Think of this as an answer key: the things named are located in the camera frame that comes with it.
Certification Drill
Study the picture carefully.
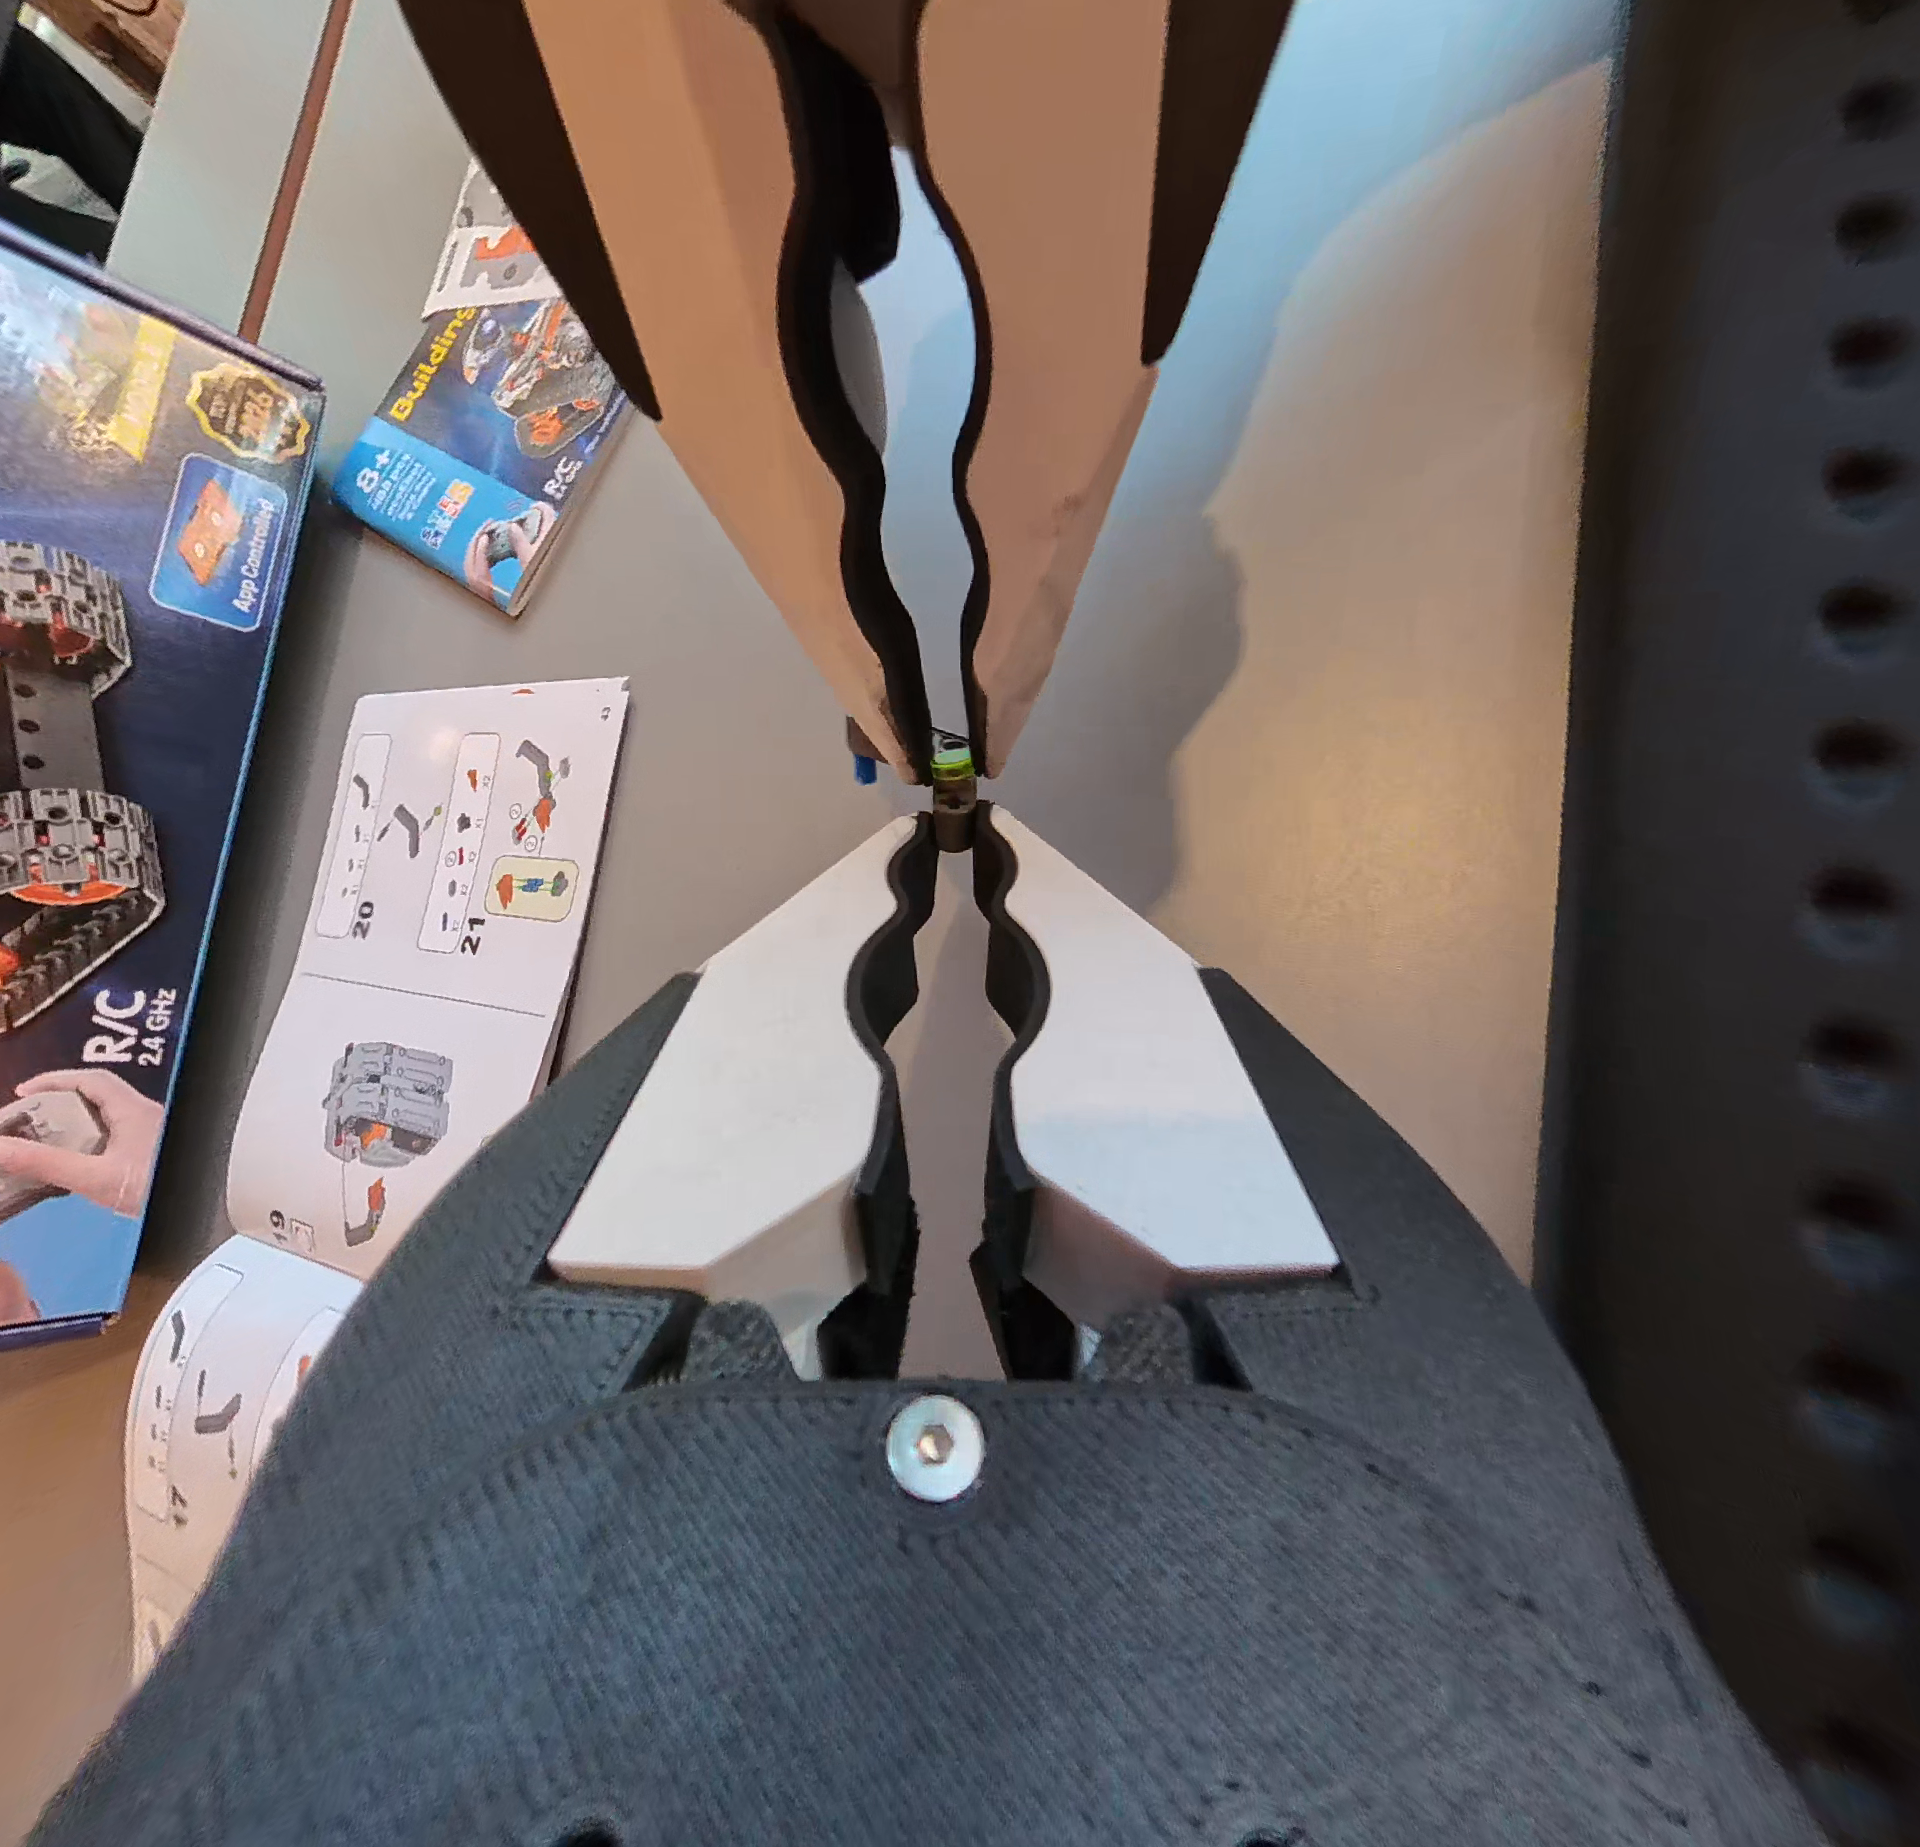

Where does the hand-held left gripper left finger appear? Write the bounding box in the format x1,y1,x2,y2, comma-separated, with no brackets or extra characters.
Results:
543,810,925,1381

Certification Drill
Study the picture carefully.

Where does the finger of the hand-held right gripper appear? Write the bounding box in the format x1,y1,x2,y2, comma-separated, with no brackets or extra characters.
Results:
510,0,931,787
914,0,1204,781

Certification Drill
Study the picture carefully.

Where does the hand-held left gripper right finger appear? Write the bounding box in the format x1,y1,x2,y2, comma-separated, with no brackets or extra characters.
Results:
972,803,1344,1356

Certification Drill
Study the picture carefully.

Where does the sticker sheet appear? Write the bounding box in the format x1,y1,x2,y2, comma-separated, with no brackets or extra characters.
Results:
421,159,569,321

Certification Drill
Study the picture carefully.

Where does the small blue booklet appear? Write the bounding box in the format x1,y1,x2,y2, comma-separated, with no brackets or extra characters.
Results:
330,287,632,620

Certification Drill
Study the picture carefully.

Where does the open instruction booklet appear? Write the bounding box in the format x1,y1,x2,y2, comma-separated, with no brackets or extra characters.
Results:
125,677,632,1683

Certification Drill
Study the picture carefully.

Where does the blue robot kit box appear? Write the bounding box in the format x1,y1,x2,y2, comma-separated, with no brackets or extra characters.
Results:
0,219,327,1354

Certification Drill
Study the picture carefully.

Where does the black perforated panel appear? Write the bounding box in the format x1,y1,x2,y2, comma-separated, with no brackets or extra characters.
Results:
1532,0,1920,1820

